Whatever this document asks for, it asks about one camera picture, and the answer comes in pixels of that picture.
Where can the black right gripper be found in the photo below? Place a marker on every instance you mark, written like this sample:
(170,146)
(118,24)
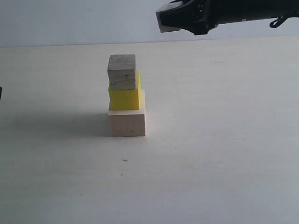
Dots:
(199,19)

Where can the small wooden cube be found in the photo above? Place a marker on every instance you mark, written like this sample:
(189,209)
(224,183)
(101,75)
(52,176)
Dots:
(167,29)

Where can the medium layered wooden cube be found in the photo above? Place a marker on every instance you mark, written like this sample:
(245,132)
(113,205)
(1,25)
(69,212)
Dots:
(121,71)

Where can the yellow cube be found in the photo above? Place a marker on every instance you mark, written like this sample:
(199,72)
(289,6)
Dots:
(126,99)

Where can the large light wooden cube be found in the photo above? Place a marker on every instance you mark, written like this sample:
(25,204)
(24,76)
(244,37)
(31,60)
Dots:
(129,123)

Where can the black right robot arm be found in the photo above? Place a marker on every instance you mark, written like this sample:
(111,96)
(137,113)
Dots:
(253,10)

